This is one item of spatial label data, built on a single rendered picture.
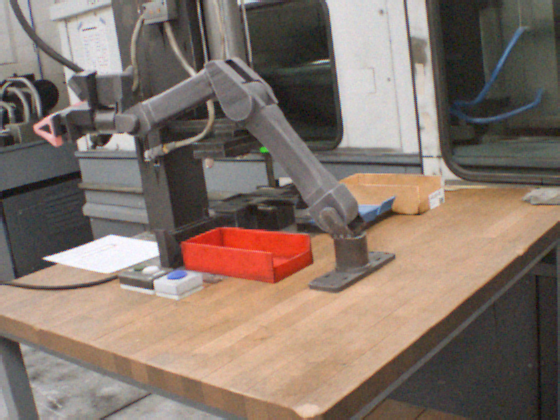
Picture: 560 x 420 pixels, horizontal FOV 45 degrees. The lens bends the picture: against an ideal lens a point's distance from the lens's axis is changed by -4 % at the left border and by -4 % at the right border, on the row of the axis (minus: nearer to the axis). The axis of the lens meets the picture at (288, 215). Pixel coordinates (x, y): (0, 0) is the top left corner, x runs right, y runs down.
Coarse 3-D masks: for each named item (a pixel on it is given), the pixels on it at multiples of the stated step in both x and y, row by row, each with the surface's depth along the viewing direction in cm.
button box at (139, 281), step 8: (120, 272) 138; (128, 272) 138; (136, 272) 137; (152, 272) 135; (160, 272) 135; (168, 272) 135; (104, 280) 142; (112, 280) 143; (120, 280) 138; (128, 280) 136; (136, 280) 134; (144, 280) 133; (152, 280) 132; (32, 288) 145; (40, 288) 144; (48, 288) 143; (56, 288) 142; (64, 288) 142; (128, 288) 137; (136, 288) 135; (144, 288) 133; (152, 288) 132
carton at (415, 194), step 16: (352, 176) 183; (368, 176) 183; (384, 176) 179; (400, 176) 176; (416, 176) 173; (432, 176) 170; (352, 192) 173; (368, 192) 170; (384, 192) 167; (400, 192) 164; (416, 192) 161; (432, 192) 172; (400, 208) 165; (416, 208) 162
